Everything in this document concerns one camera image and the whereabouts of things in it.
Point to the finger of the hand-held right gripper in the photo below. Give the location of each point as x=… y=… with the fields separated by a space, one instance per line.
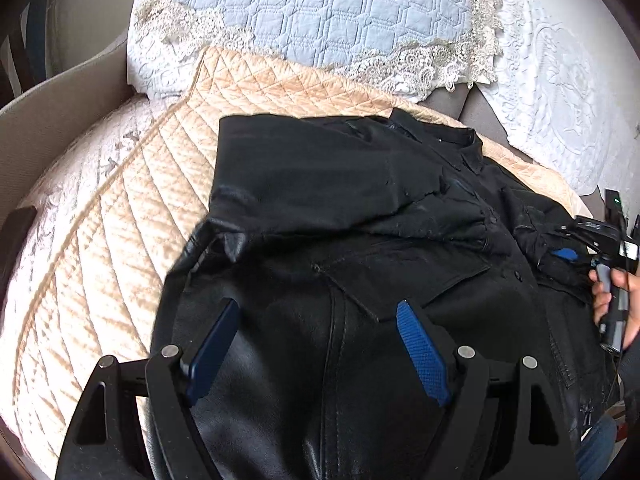
x=566 y=255
x=575 y=232

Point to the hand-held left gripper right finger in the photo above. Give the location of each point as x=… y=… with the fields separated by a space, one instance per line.
x=420 y=355

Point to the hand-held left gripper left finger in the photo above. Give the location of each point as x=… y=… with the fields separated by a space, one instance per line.
x=215 y=350

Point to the black leather jacket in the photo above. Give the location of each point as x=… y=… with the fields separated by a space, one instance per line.
x=325 y=200

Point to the person's right hand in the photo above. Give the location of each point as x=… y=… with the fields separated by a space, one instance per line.
x=597 y=292

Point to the white embossed pillow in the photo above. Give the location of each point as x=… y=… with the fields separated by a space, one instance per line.
x=550 y=85

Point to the peach quilted bedspread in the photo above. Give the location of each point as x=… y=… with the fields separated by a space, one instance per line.
x=125 y=220

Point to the person's leg in jeans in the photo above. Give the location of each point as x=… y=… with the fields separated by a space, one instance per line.
x=597 y=447

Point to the blue quilted lace-trimmed pillow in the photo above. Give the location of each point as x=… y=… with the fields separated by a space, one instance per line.
x=325 y=10

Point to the dark furniture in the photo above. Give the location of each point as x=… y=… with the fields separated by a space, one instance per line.
x=20 y=45

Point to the beige curved bed frame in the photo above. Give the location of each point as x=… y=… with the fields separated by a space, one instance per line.
x=55 y=105

